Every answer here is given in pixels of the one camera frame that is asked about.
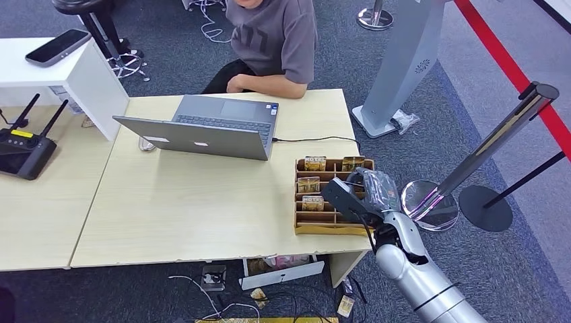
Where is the person's left hand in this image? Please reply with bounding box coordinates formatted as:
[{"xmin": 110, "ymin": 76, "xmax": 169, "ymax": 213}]
[{"xmin": 226, "ymin": 75, "xmax": 248, "ymax": 94}]

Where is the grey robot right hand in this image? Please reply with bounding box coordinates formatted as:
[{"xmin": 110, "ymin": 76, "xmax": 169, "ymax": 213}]
[{"xmin": 321, "ymin": 167, "xmax": 401, "ymax": 226}]

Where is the wooden card holder rack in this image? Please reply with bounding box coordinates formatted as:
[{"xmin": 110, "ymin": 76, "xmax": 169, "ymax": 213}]
[{"xmin": 293, "ymin": 157, "xmax": 376, "ymax": 236}]

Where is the person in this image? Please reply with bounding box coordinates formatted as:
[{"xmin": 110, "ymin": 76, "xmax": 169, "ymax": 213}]
[{"xmin": 201, "ymin": 0, "xmax": 318, "ymax": 100}]

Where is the gold card on floor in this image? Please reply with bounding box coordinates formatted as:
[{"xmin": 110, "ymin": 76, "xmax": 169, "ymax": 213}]
[
  {"xmin": 337, "ymin": 295, "xmax": 356, "ymax": 318},
  {"xmin": 249, "ymin": 288, "xmax": 270, "ymax": 310}
]

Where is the grey laptop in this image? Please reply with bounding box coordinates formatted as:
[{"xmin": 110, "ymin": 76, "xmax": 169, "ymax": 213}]
[{"xmin": 112, "ymin": 94, "xmax": 280, "ymax": 162}]

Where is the clear plastic bag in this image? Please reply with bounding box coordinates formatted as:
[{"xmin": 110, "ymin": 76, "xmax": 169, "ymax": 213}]
[{"xmin": 391, "ymin": 109, "xmax": 420, "ymax": 136}]

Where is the white open box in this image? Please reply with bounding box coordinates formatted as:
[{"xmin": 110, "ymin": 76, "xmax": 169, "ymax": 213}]
[{"xmin": 238, "ymin": 254, "xmax": 326, "ymax": 291}]

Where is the white cabinet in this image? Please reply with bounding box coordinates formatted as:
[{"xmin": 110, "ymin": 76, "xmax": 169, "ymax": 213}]
[{"xmin": 0, "ymin": 36, "xmax": 130, "ymax": 142}]

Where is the grey kiosk stand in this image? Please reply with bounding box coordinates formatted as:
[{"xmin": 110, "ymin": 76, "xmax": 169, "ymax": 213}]
[{"xmin": 351, "ymin": 0, "xmax": 447, "ymax": 139}]

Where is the black stool with chrome base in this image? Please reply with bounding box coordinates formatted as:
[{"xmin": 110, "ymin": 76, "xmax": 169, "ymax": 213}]
[{"xmin": 51, "ymin": 0, "xmax": 152, "ymax": 83}]

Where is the chrome stanchion base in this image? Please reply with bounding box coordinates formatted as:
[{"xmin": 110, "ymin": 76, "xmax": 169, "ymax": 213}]
[{"xmin": 356, "ymin": 0, "xmax": 395, "ymax": 32}]

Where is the floor power socket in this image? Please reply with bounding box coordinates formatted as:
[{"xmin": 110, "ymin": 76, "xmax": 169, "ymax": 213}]
[{"xmin": 201, "ymin": 265, "xmax": 227, "ymax": 293}]

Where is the black smartphone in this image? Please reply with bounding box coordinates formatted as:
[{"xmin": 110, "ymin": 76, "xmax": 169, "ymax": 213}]
[{"xmin": 25, "ymin": 29, "xmax": 92, "ymax": 68}]

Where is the red barrier belt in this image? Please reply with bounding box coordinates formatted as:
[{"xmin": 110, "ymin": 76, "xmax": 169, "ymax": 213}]
[{"xmin": 452, "ymin": 0, "xmax": 571, "ymax": 164}]

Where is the black router with antennas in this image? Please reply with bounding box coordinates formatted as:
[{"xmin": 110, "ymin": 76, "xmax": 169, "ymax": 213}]
[{"xmin": 0, "ymin": 94, "xmax": 69, "ymax": 182}]

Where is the black laptop power cable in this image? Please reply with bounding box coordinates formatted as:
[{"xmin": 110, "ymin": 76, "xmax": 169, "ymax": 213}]
[{"xmin": 272, "ymin": 135, "xmax": 362, "ymax": 153}]

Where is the black stanchion post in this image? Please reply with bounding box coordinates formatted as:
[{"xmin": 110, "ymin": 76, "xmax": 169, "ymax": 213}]
[{"xmin": 458, "ymin": 151, "xmax": 566, "ymax": 233}]

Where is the chrome stanchion post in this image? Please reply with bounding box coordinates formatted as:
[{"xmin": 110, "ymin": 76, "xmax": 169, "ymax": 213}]
[{"xmin": 400, "ymin": 81, "xmax": 560, "ymax": 233}]

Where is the white floor cable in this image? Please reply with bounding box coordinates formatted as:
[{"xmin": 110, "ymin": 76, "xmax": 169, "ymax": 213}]
[{"xmin": 168, "ymin": 275, "xmax": 261, "ymax": 322}]

